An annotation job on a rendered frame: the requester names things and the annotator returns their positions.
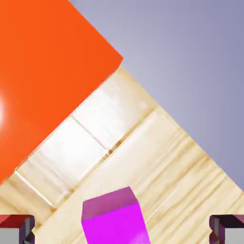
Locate small magenta cube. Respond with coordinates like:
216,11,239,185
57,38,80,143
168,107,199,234
81,186,152,244

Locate large orange box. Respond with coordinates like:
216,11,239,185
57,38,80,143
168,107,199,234
0,0,124,186

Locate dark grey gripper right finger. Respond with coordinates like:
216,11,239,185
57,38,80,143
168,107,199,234
209,214,244,244

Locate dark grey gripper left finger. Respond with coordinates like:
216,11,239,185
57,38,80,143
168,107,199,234
0,214,36,244

